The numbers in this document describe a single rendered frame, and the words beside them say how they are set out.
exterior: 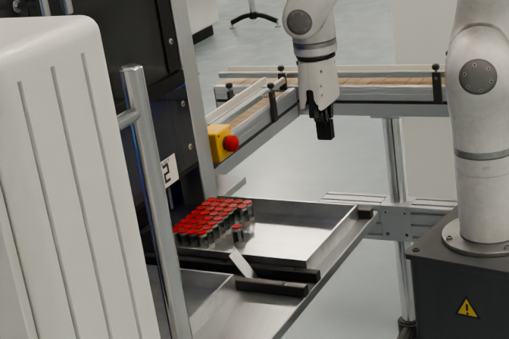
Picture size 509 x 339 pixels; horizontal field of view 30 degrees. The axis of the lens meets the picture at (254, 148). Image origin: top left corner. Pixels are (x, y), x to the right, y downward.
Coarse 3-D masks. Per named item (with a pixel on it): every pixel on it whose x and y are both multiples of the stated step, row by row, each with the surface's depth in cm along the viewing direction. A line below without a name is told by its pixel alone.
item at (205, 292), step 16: (192, 272) 180; (208, 272) 178; (160, 288) 182; (192, 288) 180; (208, 288) 179; (224, 288) 173; (160, 304) 176; (192, 304) 174; (208, 304) 168; (160, 320) 170; (192, 320) 164; (160, 336) 165
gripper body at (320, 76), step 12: (300, 60) 182; (312, 60) 181; (324, 60) 181; (300, 72) 182; (312, 72) 180; (324, 72) 182; (336, 72) 188; (300, 84) 182; (312, 84) 181; (324, 84) 182; (336, 84) 188; (300, 96) 183; (324, 96) 183; (336, 96) 188; (324, 108) 183
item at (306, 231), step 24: (264, 216) 208; (288, 216) 206; (312, 216) 204; (336, 216) 202; (264, 240) 196; (288, 240) 195; (312, 240) 193; (336, 240) 190; (288, 264) 180; (312, 264) 180
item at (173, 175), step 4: (172, 156) 204; (164, 160) 201; (168, 160) 203; (172, 160) 204; (164, 164) 201; (168, 164) 203; (172, 164) 204; (164, 168) 202; (172, 168) 204; (176, 168) 206; (164, 172) 202; (172, 172) 204; (176, 172) 206; (168, 176) 203; (172, 176) 204; (176, 176) 206; (164, 180) 202; (172, 180) 204; (164, 184) 202; (168, 184) 203
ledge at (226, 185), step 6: (216, 180) 234; (222, 180) 233; (228, 180) 233; (234, 180) 232; (240, 180) 232; (222, 186) 229; (228, 186) 229; (234, 186) 229; (240, 186) 232; (222, 192) 226; (228, 192) 226; (234, 192) 229
